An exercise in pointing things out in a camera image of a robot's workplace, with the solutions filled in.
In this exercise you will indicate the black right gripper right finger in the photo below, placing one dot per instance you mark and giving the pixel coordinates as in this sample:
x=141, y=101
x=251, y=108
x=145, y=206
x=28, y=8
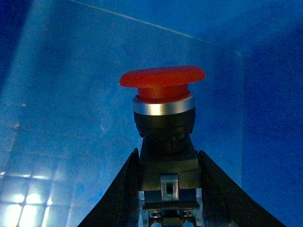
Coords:
x=225, y=204

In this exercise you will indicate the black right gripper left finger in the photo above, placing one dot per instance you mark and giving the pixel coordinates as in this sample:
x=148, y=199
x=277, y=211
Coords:
x=120, y=205

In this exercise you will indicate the red mushroom button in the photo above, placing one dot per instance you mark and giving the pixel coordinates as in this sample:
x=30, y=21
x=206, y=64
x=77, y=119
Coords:
x=164, y=111

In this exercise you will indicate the empty blue target bin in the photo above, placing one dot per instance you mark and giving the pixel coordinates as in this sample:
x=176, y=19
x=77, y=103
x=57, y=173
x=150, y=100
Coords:
x=67, y=126

